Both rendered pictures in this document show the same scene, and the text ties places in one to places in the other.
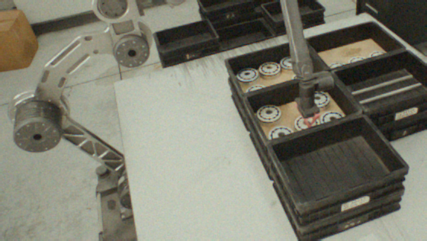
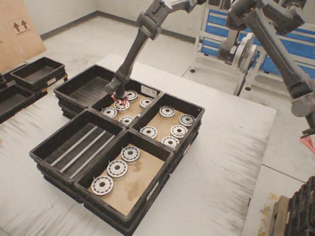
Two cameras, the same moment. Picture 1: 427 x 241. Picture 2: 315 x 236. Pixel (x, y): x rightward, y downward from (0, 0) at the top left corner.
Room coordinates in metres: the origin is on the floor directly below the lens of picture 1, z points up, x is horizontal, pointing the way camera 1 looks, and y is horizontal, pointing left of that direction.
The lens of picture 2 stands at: (2.15, -0.77, 1.84)
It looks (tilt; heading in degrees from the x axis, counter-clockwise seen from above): 45 degrees down; 135
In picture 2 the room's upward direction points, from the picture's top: 3 degrees clockwise
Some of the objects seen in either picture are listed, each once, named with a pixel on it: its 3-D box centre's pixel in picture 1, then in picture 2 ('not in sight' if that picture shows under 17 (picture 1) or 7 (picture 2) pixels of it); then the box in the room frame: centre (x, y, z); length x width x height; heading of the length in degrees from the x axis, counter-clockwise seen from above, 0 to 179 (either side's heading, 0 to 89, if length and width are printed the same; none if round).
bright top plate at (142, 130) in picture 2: not in sight; (148, 132); (1.50, -0.18, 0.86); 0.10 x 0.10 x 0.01
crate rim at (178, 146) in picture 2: (274, 66); (168, 119); (1.53, -0.05, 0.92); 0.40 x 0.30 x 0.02; 106
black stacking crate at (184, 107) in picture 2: (274, 75); (168, 125); (1.53, -0.05, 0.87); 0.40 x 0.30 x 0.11; 106
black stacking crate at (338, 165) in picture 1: (335, 168); (93, 90); (0.96, -0.22, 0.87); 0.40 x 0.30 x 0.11; 106
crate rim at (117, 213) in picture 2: (352, 45); (127, 168); (1.64, -0.44, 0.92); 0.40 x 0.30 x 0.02; 106
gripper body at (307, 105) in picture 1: (306, 101); (119, 90); (1.20, -0.16, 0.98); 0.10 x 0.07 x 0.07; 15
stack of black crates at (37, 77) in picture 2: not in sight; (45, 87); (0.00, -0.28, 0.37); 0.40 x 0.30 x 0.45; 107
